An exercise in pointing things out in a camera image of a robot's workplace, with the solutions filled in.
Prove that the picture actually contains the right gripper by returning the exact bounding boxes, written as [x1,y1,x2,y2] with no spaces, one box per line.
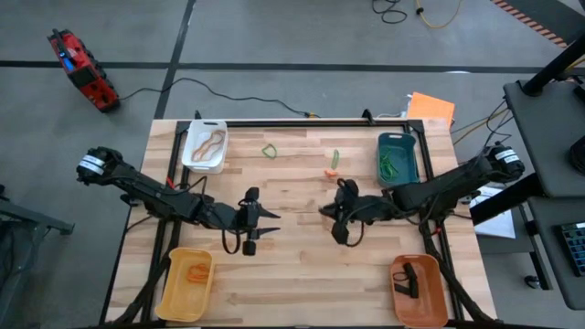
[318,177,395,246]

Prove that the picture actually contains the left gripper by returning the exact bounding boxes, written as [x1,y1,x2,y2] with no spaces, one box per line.
[211,186,282,257]

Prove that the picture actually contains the white plastic basket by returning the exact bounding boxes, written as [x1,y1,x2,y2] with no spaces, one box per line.
[181,119,229,175]

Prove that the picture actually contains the teal plastic basket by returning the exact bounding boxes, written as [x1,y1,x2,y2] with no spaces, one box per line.
[377,132,420,189]

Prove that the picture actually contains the yellow plastic basket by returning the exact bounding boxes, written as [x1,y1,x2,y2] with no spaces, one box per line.
[154,247,216,324]

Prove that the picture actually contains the orange plastic basket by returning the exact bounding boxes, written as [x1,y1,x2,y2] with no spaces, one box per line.
[389,253,450,329]

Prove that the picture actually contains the orange paper sheet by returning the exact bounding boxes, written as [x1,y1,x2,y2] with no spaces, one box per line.
[406,91,457,129]

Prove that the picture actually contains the white paper sheet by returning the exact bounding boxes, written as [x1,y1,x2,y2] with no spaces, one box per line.
[469,185,517,239]

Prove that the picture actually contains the black metal bar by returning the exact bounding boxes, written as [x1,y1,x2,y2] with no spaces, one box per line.
[469,172,543,226]

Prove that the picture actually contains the grey metal stand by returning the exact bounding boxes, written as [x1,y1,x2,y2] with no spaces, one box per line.
[0,182,76,329]

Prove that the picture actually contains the grey side desk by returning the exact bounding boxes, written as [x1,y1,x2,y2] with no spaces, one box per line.
[502,80,585,312]

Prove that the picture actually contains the keyboard with coloured keys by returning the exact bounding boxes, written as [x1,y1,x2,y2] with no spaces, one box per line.
[558,221,585,278]

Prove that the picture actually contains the black round object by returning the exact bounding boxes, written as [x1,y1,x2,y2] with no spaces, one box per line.
[569,134,585,175]

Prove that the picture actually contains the black slanted pole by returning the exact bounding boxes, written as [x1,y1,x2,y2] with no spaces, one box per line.
[520,34,585,98]

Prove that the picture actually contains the black mat striped edge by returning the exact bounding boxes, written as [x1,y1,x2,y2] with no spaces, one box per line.
[489,0,585,49]

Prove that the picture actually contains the black metal table frame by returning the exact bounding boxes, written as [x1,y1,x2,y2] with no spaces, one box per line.
[101,109,495,329]

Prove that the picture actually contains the long black power cable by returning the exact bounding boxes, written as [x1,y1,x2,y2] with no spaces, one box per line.
[118,77,320,120]

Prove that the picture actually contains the thin yellow cable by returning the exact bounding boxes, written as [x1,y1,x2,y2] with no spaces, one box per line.
[451,107,510,146]

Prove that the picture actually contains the thin black cable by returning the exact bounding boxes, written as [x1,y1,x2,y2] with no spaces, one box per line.
[456,98,516,166]

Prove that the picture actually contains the coiled black cable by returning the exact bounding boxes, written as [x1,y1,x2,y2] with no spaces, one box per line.
[371,0,409,25]

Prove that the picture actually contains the yellow floor cable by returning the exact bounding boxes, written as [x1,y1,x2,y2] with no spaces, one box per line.
[414,0,463,29]

